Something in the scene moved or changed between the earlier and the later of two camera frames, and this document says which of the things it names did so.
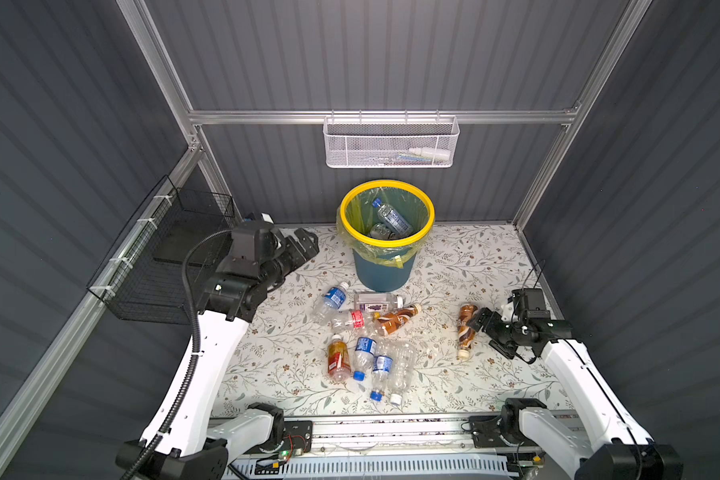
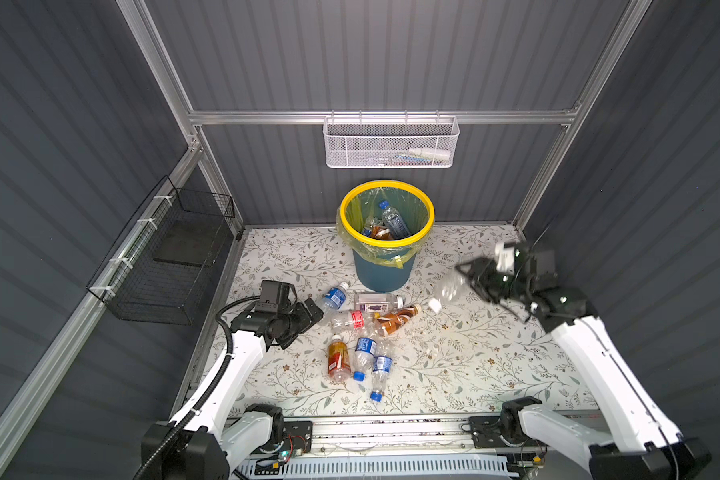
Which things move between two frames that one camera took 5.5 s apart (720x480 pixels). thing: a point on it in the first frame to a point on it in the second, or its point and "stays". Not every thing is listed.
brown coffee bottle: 465,333 to 381,233
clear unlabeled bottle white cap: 404,364 to 451,287
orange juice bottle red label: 338,359 stays
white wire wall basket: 390,141 stays
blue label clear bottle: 333,301 stays
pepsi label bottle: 393,218 stays
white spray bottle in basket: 432,153 stays
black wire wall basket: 140,273 stays
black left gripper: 310,249 to 298,309
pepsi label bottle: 382,368 stays
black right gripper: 481,317 to 478,270
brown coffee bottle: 390,323 stays
